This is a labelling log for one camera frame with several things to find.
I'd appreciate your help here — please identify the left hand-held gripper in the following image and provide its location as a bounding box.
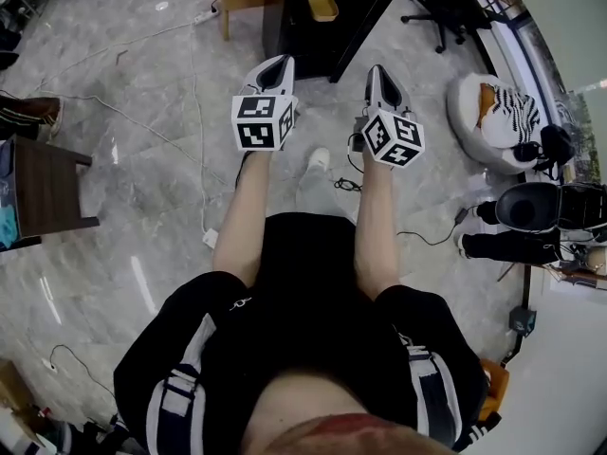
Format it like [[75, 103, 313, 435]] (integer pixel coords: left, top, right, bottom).
[[230, 54, 299, 153]]

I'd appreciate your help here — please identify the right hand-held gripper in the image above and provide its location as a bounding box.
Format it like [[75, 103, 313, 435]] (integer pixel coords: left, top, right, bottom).
[[350, 64, 426, 169]]

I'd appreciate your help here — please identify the yellow bowl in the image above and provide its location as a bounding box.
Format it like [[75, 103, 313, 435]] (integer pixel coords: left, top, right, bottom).
[[305, 0, 340, 23]]

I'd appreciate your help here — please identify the person's left forearm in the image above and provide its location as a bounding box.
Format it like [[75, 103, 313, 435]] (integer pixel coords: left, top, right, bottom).
[[212, 149, 274, 289]]

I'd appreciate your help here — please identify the person's right forearm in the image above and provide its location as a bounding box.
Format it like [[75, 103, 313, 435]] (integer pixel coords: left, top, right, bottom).
[[353, 158, 402, 302]]

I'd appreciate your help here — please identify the person's white shoe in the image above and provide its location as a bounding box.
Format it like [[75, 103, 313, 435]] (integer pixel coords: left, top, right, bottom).
[[306, 147, 331, 170]]

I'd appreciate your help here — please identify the white beanbag seat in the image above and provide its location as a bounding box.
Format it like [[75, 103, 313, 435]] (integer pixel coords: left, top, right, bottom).
[[445, 72, 546, 176]]

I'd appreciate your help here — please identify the person's grey trouser leg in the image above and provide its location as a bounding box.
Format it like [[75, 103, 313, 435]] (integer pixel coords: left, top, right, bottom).
[[295, 163, 358, 223]]

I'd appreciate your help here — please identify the orange cushion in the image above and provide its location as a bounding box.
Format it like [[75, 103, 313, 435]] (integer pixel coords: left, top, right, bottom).
[[477, 82, 500, 130]]

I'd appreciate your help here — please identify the striped black white cloth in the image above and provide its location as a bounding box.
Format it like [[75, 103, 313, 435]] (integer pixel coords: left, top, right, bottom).
[[479, 84, 542, 150]]

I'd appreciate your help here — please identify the black office chair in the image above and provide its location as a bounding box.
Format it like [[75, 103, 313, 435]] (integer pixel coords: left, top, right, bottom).
[[400, 0, 511, 55]]

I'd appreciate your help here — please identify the person's black shirt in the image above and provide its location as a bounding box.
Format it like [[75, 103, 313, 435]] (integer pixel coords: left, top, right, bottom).
[[112, 211, 489, 455]]

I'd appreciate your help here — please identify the person's face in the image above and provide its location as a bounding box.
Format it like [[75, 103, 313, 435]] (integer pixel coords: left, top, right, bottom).
[[240, 371, 459, 455]]

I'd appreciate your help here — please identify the long white cable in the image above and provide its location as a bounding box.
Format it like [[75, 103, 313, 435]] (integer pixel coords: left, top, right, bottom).
[[32, 14, 229, 231]]

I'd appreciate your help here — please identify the white navy harness strap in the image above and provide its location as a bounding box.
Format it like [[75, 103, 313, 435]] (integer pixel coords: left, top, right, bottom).
[[145, 314, 218, 455], [396, 333, 464, 448]]

